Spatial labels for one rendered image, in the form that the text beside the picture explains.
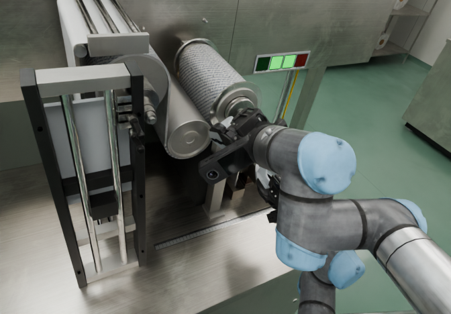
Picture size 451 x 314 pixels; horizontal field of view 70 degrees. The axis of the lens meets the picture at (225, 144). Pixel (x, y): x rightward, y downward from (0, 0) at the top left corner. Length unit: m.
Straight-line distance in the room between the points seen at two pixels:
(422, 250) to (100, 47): 0.55
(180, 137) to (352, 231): 0.46
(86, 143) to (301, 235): 0.38
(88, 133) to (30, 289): 0.45
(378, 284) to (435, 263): 1.78
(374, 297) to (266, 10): 1.67
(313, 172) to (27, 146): 0.91
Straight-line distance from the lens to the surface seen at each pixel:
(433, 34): 5.67
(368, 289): 2.19
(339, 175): 0.43
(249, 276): 0.91
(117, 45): 0.60
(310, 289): 0.77
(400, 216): 0.52
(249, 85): 0.79
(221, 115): 0.79
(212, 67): 0.85
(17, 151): 1.15
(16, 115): 1.07
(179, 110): 0.80
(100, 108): 0.56
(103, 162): 0.63
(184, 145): 0.81
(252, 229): 0.99
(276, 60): 1.26
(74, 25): 0.69
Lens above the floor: 1.68
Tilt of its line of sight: 39 degrees down
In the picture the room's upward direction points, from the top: 11 degrees clockwise
